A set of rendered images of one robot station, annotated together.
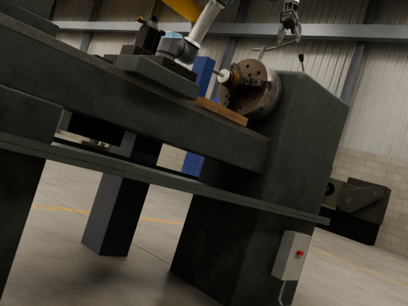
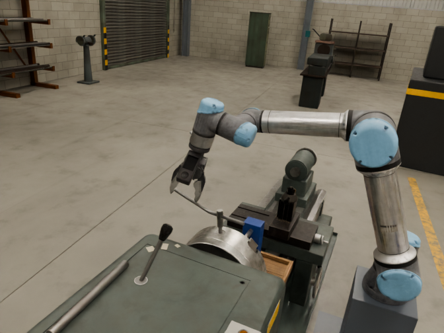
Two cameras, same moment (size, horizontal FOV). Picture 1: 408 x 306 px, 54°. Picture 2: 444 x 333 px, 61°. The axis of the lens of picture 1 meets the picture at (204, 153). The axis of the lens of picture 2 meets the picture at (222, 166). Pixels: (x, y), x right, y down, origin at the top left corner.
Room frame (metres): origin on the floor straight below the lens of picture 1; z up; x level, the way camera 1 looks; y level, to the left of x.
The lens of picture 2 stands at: (3.07, -0.56, 1.95)
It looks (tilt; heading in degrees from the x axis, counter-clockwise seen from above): 23 degrees down; 158
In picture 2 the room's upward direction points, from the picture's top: 5 degrees clockwise
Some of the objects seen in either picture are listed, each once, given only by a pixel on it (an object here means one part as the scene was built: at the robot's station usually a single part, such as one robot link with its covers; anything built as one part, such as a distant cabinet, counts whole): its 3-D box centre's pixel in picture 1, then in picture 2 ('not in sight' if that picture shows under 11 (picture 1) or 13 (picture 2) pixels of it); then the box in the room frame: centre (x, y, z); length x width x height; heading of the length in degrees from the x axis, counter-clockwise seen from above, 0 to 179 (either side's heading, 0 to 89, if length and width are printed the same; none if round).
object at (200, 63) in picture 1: (198, 81); (251, 243); (1.82, 0.12, 1.00); 0.08 x 0.06 x 0.23; 45
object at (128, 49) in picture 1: (146, 59); (284, 222); (1.70, 0.36, 1.00); 0.20 x 0.10 x 0.05; 135
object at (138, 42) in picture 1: (148, 41); (287, 207); (1.68, 0.37, 1.07); 0.07 x 0.07 x 0.10; 45
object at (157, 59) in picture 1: (146, 68); (272, 225); (1.63, 0.33, 0.95); 0.43 x 0.18 x 0.04; 45
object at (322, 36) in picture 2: not in sight; (314, 65); (-4.95, 4.95, 0.82); 2.22 x 0.91 x 1.64; 141
